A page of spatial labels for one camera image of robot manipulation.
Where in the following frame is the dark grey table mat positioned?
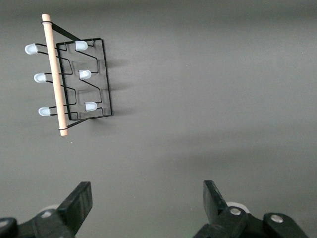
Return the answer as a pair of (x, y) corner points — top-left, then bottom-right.
(0, 0), (317, 238)

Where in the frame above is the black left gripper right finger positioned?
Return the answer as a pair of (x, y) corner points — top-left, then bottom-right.
(193, 180), (248, 238)

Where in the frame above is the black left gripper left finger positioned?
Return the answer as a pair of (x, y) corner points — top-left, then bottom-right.
(33, 181), (93, 238)

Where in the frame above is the black wire cup holder rack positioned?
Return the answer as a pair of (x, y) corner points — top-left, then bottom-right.
(24, 13), (114, 136)

